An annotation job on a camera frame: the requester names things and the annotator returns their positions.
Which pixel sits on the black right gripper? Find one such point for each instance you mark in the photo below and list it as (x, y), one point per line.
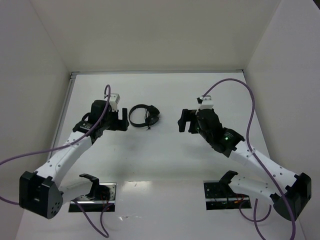
(187, 115)

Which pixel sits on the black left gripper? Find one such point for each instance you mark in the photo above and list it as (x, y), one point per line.
(120, 122)

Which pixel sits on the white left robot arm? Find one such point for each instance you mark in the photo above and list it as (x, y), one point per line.
(40, 191)

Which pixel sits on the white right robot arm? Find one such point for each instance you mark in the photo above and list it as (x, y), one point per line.
(287, 191)

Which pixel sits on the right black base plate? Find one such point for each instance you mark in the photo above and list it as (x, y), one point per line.
(217, 197)

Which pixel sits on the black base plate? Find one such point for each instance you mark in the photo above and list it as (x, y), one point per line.
(104, 198)
(217, 197)

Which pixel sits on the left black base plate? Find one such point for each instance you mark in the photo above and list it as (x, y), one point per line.
(104, 198)

